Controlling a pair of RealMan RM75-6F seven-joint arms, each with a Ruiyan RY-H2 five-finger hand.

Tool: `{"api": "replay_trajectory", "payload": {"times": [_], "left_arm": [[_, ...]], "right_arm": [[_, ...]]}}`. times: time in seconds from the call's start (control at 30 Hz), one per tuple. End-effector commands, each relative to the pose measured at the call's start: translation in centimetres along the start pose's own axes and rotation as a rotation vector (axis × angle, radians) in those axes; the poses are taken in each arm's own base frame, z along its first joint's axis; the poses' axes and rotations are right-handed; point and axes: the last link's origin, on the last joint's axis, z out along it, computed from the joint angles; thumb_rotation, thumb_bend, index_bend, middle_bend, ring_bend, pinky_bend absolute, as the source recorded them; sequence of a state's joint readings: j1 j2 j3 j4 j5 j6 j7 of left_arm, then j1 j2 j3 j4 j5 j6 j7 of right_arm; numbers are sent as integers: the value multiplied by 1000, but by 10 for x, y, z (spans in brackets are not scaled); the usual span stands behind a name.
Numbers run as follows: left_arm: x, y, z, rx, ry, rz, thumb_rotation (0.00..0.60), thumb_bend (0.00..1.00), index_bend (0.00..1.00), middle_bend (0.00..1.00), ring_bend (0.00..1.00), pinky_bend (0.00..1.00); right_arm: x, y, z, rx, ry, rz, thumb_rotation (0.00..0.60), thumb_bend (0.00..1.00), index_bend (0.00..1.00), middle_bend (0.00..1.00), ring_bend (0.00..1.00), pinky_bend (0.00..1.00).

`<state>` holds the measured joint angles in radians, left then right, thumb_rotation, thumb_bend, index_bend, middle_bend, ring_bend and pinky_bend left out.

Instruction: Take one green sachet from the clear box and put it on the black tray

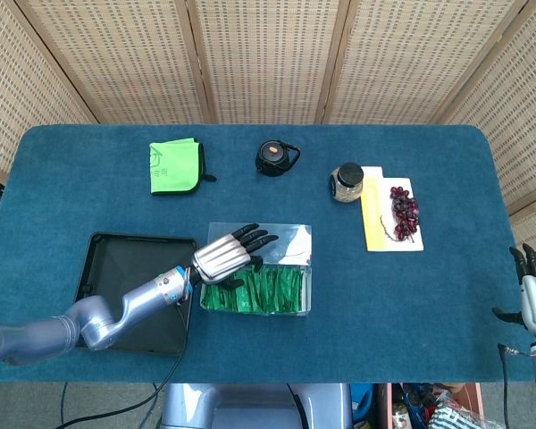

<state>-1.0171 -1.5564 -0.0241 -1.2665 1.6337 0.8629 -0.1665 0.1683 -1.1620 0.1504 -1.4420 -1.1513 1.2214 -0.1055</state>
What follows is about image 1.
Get glass jar black lid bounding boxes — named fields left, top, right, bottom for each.
left=329, top=162, right=365, bottom=204

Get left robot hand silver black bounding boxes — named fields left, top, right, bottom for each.
left=191, top=223, right=281, bottom=289

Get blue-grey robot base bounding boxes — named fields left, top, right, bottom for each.
left=159, top=383, right=355, bottom=429

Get red box with clutter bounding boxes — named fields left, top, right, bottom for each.
left=373, top=382, right=487, bottom=429

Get small black teapot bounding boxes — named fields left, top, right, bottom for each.
left=255, top=139, right=302, bottom=178

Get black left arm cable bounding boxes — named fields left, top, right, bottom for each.
left=58, top=301, right=185, bottom=429

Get yellow and white paper card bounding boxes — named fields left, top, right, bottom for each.
left=359, top=165, right=392, bottom=252

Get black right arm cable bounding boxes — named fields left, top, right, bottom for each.
left=497, top=342, right=536, bottom=429

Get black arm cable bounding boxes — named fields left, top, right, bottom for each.
left=497, top=342, right=536, bottom=429
left=58, top=301, right=185, bottom=429

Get green folded cloth black trim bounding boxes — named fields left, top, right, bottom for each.
left=148, top=138, right=217, bottom=197

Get dark red grape bunch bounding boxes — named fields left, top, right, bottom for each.
left=378, top=185, right=422, bottom=245

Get woven rattan folding screen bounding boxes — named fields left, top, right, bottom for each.
left=0, top=0, right=536, bottom=245

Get blue felt table mat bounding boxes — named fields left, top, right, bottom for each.
left=0, top=123, right=535, bottom=386

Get black square plastic tray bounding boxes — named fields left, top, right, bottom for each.
left=73, top=231, right=201, bottom=358

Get clear box of green packets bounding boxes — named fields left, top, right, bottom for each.
left=198, top=221, right=314, bottom=318

